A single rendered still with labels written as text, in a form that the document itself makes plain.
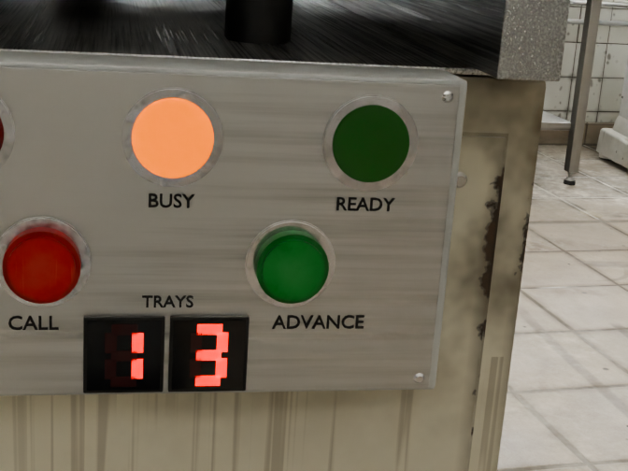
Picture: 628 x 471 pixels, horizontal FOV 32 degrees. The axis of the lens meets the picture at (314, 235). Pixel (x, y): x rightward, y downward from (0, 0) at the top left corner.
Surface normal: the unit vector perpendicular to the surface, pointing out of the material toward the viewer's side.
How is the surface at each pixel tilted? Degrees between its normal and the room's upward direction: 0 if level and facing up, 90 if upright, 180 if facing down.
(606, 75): 90
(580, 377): 0
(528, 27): 90
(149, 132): 90
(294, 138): 90
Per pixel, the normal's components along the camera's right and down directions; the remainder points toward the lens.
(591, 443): 0.07, -0.96
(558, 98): 0.27, 0.29
